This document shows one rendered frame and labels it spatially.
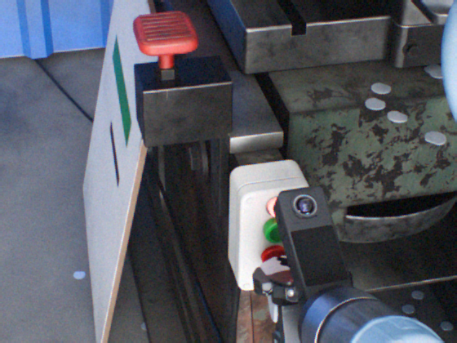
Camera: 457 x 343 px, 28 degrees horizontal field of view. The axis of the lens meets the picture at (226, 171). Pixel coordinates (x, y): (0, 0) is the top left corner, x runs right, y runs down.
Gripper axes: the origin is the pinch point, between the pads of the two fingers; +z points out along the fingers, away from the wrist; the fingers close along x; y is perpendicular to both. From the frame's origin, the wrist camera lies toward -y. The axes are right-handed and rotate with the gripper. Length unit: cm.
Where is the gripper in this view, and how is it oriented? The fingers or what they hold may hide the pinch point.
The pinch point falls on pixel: (277, 260)
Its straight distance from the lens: 96.3
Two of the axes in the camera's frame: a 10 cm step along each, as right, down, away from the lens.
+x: 9.7, -1.3, 2.0
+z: -2.1, -0.9, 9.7
